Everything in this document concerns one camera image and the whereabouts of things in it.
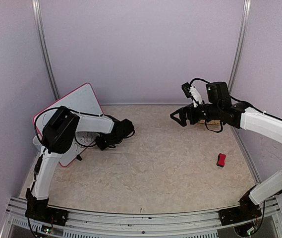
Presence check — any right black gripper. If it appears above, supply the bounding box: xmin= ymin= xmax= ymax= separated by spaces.
xmin=170 ymin=102 xmax=222 ymax=126

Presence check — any pink framed whiteboard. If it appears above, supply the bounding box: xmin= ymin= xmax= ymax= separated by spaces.
xmin=33 ymin=83 xmax=103 ymax=168

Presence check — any red black whiteboard eraser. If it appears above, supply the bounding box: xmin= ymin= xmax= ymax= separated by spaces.
xmin=216 ymin=153 xmax=226 ymax=168

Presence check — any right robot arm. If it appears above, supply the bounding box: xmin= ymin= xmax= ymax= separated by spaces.
xmin=170 ymin=82 xmax=282 ymax=220

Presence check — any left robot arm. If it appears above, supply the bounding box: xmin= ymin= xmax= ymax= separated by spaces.
xmin=26 ymin=106 xmax=135 ymax=221

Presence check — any woven bamboo tray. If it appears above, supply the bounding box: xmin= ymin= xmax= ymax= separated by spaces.
xmin=198 ymin=120 xmax=220 ymax=125

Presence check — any light blue mug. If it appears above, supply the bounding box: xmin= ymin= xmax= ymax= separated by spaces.
xmin=32 ymin=136 xmax=42 ymax=152

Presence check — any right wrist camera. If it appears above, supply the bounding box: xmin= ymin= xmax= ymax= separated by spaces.
xmin=181 ymin=82 xmax=203 ymax=108

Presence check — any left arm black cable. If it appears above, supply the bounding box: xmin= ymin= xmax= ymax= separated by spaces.
xmin=33 ymin=106 xmax=107 ymax=149

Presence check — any front aluminium rail frame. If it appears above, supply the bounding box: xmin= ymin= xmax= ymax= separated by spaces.
xmin=0 ymin=197 xmax=282 ymax=238

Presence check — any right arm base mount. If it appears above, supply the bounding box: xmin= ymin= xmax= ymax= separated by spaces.
xmin=219 ymin=195 xmax=262 ymax=226

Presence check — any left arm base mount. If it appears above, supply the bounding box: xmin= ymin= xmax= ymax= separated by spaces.
xmin=25 ymin=197 xmax=68 ymax=226

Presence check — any right aluminium corner post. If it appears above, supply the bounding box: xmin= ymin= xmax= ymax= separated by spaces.
xmin=228 ymin=0 xmax=251 ymax=93

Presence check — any aluminium corner post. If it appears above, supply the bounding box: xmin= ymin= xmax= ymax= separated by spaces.
xmin=31 ymin=0 xmax=60 ymax=100
xmin=228 ymin=0 xmax=251 ymax=93

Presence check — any left aluminium corner post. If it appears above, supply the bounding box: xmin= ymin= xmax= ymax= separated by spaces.
xmin=31 ymin=0 xmax=60 ymax=100

